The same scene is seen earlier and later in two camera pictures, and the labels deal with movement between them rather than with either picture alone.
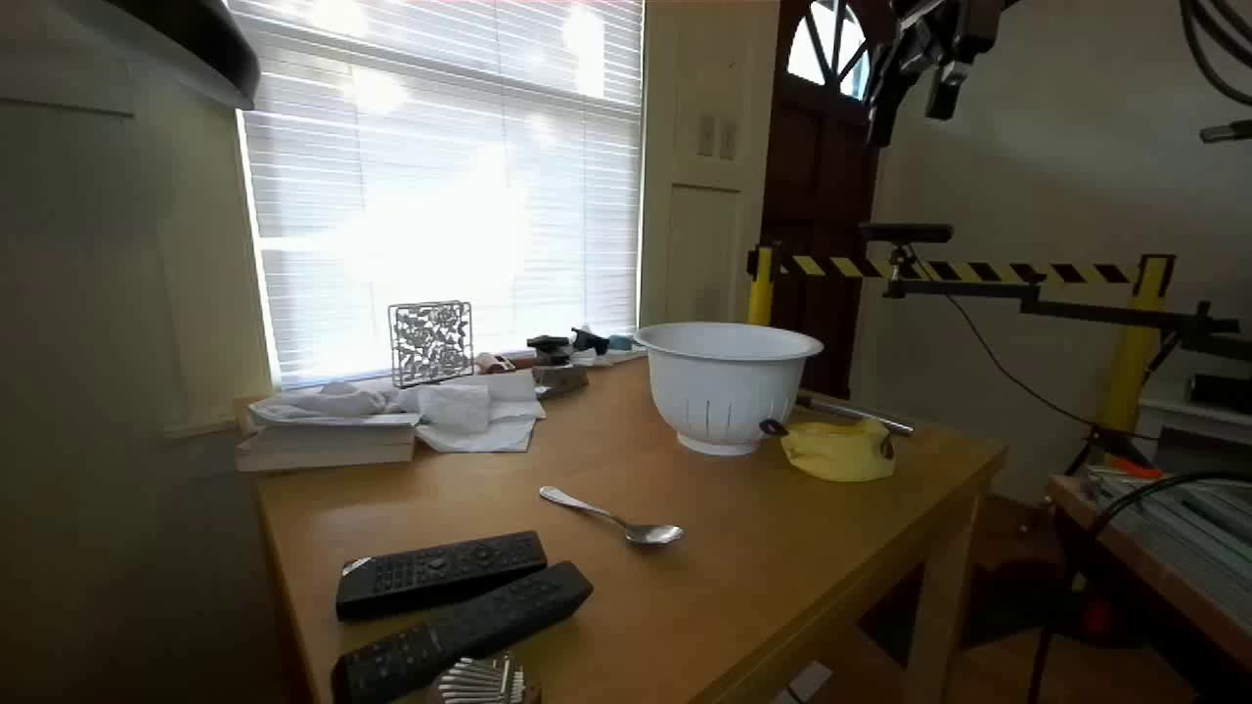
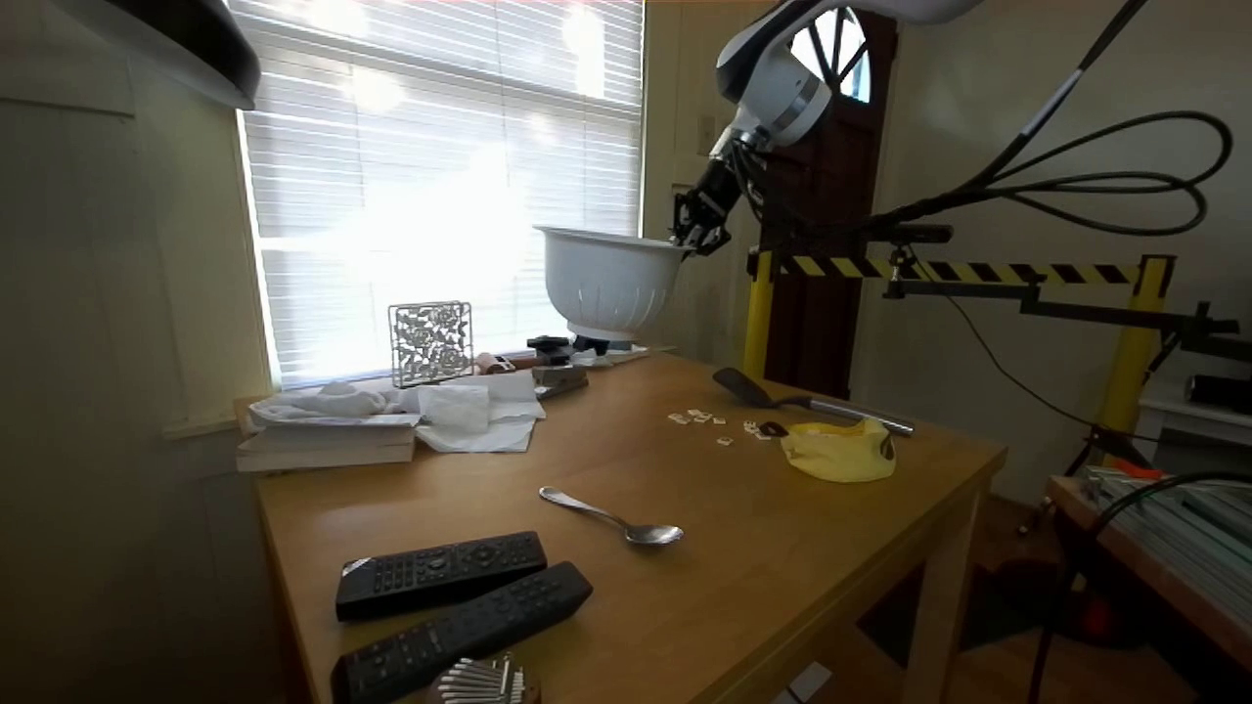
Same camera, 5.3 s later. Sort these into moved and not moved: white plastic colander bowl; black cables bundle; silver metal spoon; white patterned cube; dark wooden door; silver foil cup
Moved: black cables bundle; white plastic colander bowl
Not moved: silver metal spoon; silver foil cup; white patterned cube; dark wooden door
